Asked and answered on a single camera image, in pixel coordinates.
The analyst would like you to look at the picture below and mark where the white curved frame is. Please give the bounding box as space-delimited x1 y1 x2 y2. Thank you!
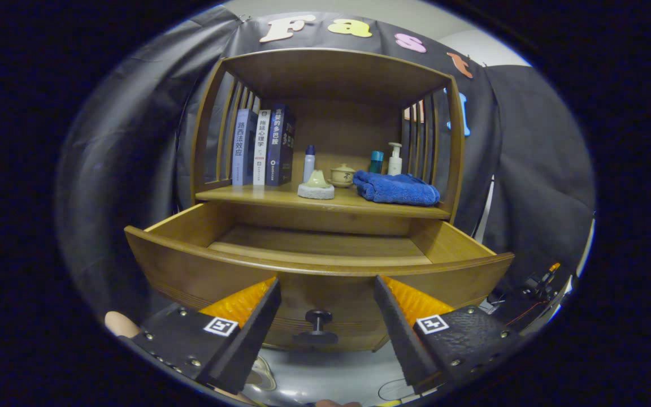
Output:
535 218 596 334

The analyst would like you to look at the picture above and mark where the wooden cabinet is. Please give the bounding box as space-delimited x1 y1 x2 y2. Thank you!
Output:
190 48 467 354

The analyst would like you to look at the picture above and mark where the white pump bottle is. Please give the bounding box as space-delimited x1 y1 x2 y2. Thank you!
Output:
387 142 403 176

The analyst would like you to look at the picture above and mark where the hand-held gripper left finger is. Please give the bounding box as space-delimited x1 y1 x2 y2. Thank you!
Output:
131 277 283 395

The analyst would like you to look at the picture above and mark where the person's bare knee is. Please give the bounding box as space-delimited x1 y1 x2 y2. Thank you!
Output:
104 311 141 339

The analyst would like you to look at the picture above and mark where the black and orange tool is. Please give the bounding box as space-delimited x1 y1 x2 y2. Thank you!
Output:
523 261 562 300

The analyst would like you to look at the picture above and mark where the wooden countertop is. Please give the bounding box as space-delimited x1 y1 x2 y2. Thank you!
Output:
194 182 452 220

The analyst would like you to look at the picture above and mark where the dark blue book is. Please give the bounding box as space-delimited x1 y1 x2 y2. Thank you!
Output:
266 104 296 187

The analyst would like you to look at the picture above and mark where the pale green ceramic ornament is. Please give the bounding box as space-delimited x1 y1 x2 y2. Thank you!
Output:
297 170 336 200

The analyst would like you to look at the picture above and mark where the white book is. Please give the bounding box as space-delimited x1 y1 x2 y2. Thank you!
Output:
253 109 271 186

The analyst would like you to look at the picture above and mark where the wooden drawer with black knob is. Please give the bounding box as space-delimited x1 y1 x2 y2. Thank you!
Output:
124 202 515 352

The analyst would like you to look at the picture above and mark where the beige lidded teacup with saucer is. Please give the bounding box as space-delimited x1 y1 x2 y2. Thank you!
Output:
328 164 356 188

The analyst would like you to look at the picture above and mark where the light blue book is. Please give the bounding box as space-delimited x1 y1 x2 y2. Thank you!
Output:
232 109 258 187

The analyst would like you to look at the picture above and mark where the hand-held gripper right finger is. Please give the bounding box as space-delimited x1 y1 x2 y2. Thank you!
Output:
374 275 530 395

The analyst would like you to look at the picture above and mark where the folded blue towel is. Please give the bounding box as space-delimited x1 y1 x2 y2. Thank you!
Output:
353 170 441 206

